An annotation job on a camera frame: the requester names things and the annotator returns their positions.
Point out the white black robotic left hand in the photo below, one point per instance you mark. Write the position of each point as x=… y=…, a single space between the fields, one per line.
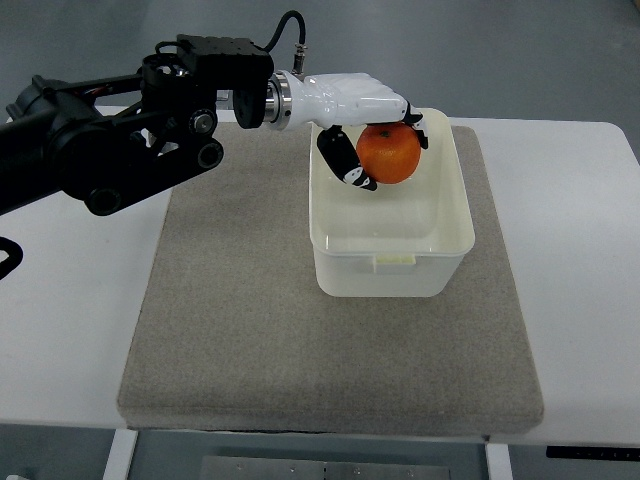
x=342 y=105

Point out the orange fruit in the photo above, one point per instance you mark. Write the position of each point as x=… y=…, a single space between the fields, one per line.
x=389 y=153

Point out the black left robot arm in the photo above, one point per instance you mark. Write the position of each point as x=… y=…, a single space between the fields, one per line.
x=114 y=142

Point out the white plastic box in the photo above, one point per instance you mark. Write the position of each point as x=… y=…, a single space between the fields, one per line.
x=403 y=240

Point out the grey felt mat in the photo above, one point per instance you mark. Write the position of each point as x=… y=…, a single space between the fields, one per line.
x=235 y=334

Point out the white table leg right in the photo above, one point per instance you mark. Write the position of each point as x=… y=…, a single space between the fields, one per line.
x=498 y=461

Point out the white table leg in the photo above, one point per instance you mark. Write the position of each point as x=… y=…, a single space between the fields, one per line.
x=498 y=461
x=121 y=454

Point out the black control panel strip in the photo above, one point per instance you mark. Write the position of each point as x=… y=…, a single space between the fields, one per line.
x=593 y=453

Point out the white table leg left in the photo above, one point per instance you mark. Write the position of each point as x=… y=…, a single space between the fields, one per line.
x=121 y=454

